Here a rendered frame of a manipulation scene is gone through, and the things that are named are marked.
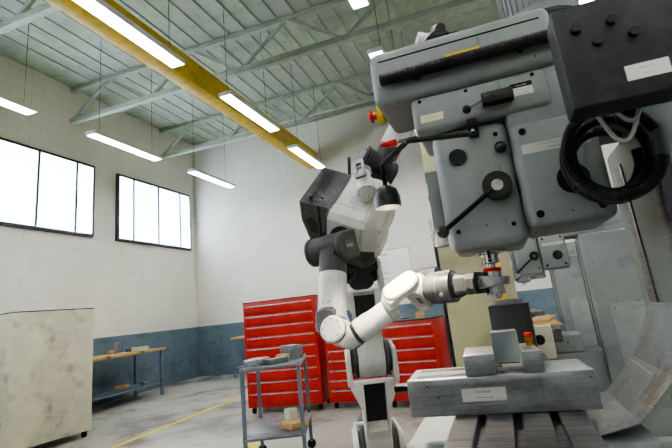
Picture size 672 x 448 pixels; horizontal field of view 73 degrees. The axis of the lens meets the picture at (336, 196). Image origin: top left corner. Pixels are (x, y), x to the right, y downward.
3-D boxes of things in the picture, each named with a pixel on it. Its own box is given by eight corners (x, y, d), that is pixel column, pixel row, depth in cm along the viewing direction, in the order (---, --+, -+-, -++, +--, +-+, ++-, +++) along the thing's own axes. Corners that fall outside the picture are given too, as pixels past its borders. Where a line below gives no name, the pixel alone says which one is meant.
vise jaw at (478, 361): (466, 377, 90) (462, 355, 91) (467, 366, 104) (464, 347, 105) (497, 375, 88) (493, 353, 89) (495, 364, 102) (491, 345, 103)
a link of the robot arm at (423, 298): (431, 292, 121) (395, 296, 128) (449, 312, 127) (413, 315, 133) (436, 257, 128) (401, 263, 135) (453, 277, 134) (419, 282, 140)
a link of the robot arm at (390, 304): (419, 280, 125) (380, 308, 127) (434, 297, 130) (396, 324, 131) (410, 265, 130) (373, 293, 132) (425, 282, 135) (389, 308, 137)
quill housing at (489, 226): (449, 253, 113) (428, 133, 120) (457, 259, 132) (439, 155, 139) (531, 242, 107) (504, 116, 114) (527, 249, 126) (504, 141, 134)
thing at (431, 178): (436, 247, 122) (423, 172, 127) (438, 248, 126) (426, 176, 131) (451, 245, 121) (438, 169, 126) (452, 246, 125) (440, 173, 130)
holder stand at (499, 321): (498, 369, 139) (486, 302, 144) (502, 359, 159) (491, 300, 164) (541, 366, 135) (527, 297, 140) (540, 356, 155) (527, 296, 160)
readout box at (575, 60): (574, 107, 83) (549, 7, 88) (568, 124, 92) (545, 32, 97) (704, 78, 77) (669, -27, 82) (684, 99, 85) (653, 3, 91)
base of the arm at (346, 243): (313, 277, 152) (298, 247, 150) (329, 258, 163) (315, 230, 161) (350, 269, 144) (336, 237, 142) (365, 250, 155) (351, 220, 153)
